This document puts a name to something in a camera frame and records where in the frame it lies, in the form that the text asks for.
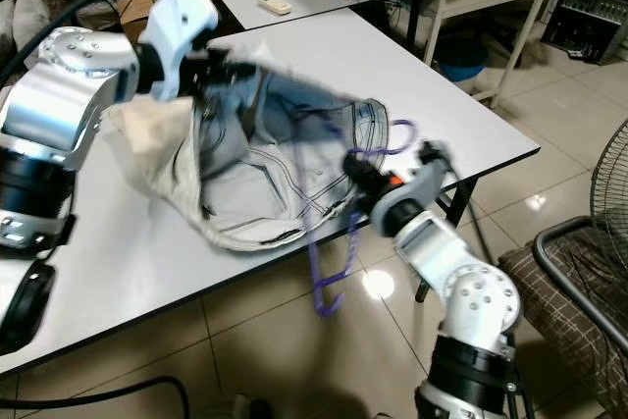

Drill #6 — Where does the blue plastic bin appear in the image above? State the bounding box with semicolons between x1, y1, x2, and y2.
437;34;494;84

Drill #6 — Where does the purple plastic clothes hanger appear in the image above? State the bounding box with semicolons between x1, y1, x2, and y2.
299;120;415;317

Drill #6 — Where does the white remote control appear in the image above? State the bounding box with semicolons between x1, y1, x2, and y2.
257;0;293;16

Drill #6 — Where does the open brown cardboard box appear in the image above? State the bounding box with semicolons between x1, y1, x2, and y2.
118;0;158;42

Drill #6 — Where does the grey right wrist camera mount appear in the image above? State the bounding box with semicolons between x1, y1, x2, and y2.
383;154;452;236

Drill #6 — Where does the grey pillow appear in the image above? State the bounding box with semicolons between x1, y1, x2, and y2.
15;0;55;47
0;0;21;57

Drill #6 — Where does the black wire fan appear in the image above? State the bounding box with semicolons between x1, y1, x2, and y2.
589;115;628;255

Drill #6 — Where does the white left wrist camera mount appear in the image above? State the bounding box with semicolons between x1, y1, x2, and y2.
139;0;222;104

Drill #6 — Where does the off-white shirt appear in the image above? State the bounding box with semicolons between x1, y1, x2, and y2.
108;41;389;251

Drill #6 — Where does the black audio mixer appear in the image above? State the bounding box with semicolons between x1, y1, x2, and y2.
543;0;628;67

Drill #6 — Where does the black-framed brown plaid chair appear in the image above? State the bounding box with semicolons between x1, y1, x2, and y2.
496;218;628;419

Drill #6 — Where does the thick black floor cable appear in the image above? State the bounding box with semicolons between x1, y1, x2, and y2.
0;375;189;419

